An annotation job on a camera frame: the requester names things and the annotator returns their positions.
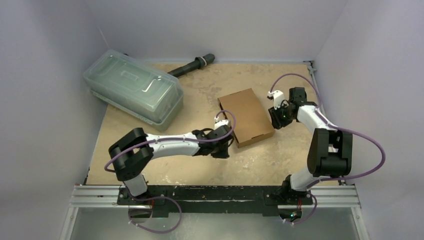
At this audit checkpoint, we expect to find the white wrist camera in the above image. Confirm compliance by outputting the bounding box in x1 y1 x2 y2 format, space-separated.
213 117 231 130
267 90 285 110

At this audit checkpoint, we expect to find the clear plastic storage box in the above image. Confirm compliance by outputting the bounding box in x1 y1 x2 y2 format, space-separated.
83 49 184 132

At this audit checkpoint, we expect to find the brown cardboard box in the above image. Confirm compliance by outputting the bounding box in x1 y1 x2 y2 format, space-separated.
218 88 275 149

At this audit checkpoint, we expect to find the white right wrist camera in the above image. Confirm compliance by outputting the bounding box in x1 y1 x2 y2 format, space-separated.
267 90 285 110

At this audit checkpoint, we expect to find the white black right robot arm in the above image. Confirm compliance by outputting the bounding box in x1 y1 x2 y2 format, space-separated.
267 87 353 204

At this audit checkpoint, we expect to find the dark grey corrugated pipe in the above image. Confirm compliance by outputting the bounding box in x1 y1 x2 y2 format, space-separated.
168 53 215 78

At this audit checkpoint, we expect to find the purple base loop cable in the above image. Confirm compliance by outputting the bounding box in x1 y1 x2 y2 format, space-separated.
127 196 183 234

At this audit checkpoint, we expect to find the aluminium frame rail right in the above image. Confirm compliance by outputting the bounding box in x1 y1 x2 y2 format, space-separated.
303 60 370 240

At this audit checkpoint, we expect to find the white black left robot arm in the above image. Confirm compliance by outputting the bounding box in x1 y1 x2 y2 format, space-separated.
104 125 233 205

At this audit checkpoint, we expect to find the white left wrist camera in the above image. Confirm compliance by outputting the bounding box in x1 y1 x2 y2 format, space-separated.
213 117 231 130

